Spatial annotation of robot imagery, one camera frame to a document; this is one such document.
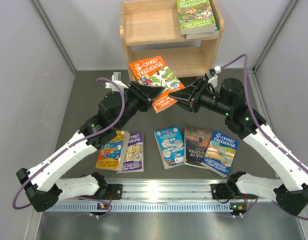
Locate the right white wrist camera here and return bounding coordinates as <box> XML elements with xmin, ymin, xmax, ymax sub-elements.
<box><xmin>205</xmin><ymin>65</ymin><xmax>222</xmax><ymax>88</ymax></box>

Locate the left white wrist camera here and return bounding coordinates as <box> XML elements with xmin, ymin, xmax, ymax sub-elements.
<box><xmin>105</xmin><ymin>72</ymin><xmax>129</xmax><ymax>92</ymax></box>

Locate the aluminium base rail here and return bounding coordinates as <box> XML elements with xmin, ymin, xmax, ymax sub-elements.
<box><xmin>43</xmin><ymin>177</ymin><xmax>290</xmax><ymax>213</ymax></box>

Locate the wooden two-tier shelf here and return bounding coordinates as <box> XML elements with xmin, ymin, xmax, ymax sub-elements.
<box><xmin>119</xmin><ymin>0</ymin><xmax>224</xmax><ymax>78</ymax></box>

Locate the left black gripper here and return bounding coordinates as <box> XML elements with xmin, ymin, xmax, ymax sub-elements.
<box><xmin>114</xmin><ymin>80</ymin><xmax>164</xmax><ymax>130</ymax></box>

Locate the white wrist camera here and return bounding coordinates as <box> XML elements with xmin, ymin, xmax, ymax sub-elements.
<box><xmin>105</xmin><ymin>72</ymin><xmax>129</xmax><ymax>92</ymax></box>
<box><xmin>205</xmin><ymin>65</ymin><xmax>222</xmax><ymax>88</ymax></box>

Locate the green coin cover book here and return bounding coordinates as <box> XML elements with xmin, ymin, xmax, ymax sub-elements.
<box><xmin>185</xmin><ymin>23</ymin><xmax>220</xmax><ymax>40</ymax></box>

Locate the blue 91-storey treehouse book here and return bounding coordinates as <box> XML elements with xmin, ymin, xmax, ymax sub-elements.
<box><xmin>201</xmin><ymin>130</ymin><xmax>239</xmax><ymax>178</ymax></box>

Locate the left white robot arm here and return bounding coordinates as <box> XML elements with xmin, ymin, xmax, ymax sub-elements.
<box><xmin>16</xmin><ymin>77</ymin><xmax>164</xmax><ymax>213</ymax></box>

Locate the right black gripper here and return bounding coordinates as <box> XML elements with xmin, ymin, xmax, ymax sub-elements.
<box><xmin>169</xmin><ymin>77</ymin><xmax>233</xmax><ymax>117</ymax></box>

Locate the green 65-storey treehouse book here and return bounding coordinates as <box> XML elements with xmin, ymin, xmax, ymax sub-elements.
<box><xmin>176</xmin><ymin>0</ymin><xmax>217</xmax><ymax>35</ymax></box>

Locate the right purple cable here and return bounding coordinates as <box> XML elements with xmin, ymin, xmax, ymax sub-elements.
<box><xmin>218</xmin><ymin>53</ymin><xmax>308</xmax><ymax>222</ymax></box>

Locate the yellow 13-storey treehouse book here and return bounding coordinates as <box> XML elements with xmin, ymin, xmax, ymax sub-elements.
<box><xmin>95</xmin><ymin>130</ymin><xmax>131</xmax><ymax>172</ymax></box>

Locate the light blue comic book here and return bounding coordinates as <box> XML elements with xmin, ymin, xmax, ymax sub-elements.
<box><xmin>154</xmin><ymin>126</ymin><xmax>185</xmax><ymax>170</ymax></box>

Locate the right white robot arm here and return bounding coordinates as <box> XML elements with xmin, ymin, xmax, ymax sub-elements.
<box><xmin>169</xmin><ymin>78</ymin><xmax>308</xmax><ymax>216</ymax></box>

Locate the purple 52-storey treehouse book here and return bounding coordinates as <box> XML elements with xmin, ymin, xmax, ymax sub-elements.
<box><xmin>119</xmin><ymin>133</ymin><xmax>144</xmax><ymax>173</ymax></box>

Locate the dark tale of cities book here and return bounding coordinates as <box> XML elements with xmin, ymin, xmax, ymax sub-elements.
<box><xmin>184</xmin><ymin>126</ymin><xmax>213</xmax><ymax>169</ymax></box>

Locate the orange 78-storey treehouse book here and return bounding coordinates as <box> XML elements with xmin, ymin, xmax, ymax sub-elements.
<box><xmin>129</xmin><ymin>56</ymin><xmax>185</xmax><ymax>113</ymax></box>

